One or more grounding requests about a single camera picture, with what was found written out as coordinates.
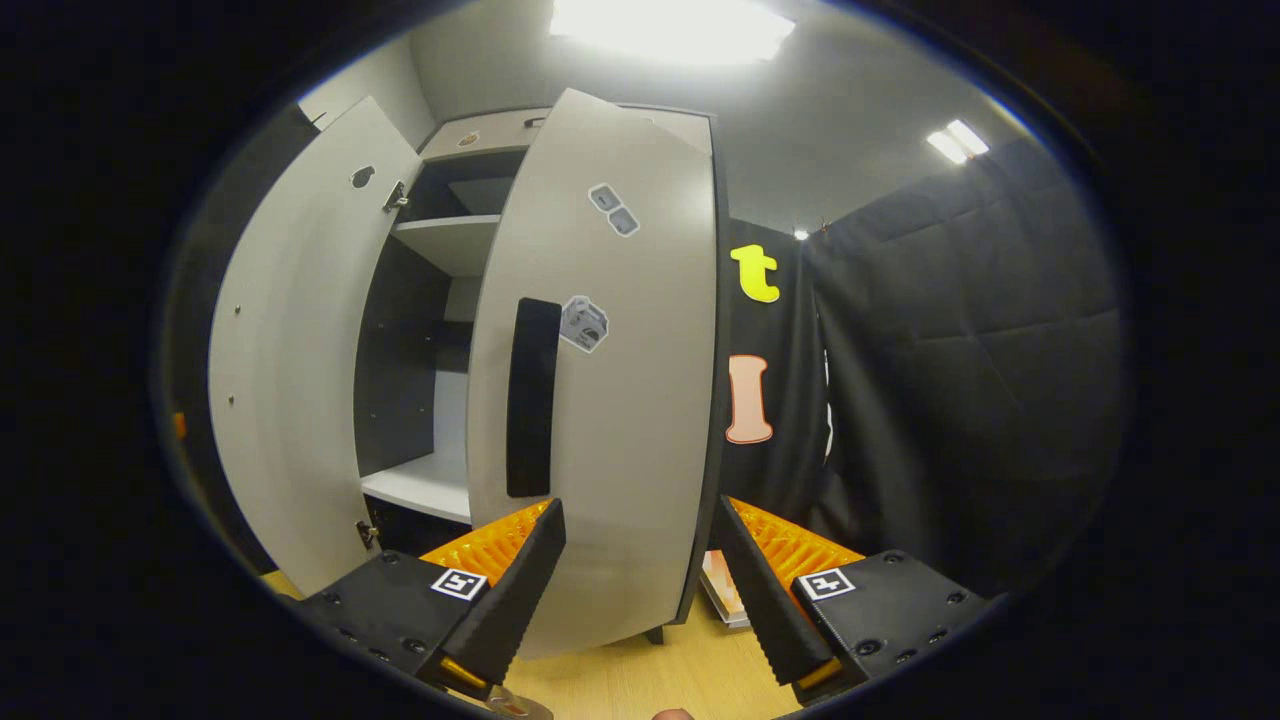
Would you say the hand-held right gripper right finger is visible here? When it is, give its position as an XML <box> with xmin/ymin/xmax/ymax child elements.
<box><xmin>715</xmin><ymin>495</ymin><xmax>996</xmax><ymax>713</ymax></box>

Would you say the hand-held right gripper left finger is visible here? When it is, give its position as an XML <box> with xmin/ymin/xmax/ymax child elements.
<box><xmin>295</xmin><ymin>498</ymin><xmax>566</xmax><ymax>701</ymax></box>

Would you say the grey cabinet door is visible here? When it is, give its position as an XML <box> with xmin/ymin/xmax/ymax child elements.
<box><xmin>465</xmin><ymin>88</ymin><xmax>719</xmax><ymax>661</ymax></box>
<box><xmin>207</xmin><ymin>97</ymin><xmax>426</xmax><ymax>598</ymax></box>

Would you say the grey cabinet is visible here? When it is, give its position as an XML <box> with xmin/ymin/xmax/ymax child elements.
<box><xmin>352</xmin><ymin>105</ymin><xmax>731</xmax><ymax>646</ymax></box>

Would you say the grey cabinet drawer front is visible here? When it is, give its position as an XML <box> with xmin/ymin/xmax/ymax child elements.
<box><xmin>420</xmin><ymin>105</ymin><xmax>716</xmax><ymax>161</ymax></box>

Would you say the beige cover book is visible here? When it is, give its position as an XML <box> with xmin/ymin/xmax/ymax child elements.
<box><xmin>700</xmin><ymin>548</ymin><xmax>751</xmax><ymax>631</ymax></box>

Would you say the black backdrop cloth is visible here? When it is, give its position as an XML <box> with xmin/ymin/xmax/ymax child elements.
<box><xmin>720</xmin><ymin>218</ymin><xmax>836</xmax><ymax>551</ymax></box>

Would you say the small ceiling light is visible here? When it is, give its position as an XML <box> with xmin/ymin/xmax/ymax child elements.
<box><xmin>927</xmin><ymin>118</ymin><xmax>991</xmax><ymax>166</ymax></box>

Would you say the large ceiling light panel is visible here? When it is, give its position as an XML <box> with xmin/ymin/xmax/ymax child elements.
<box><xmin>548</xmin><ymin>0</ymin><xmax>796</xmax><ymax>66</ymax></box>

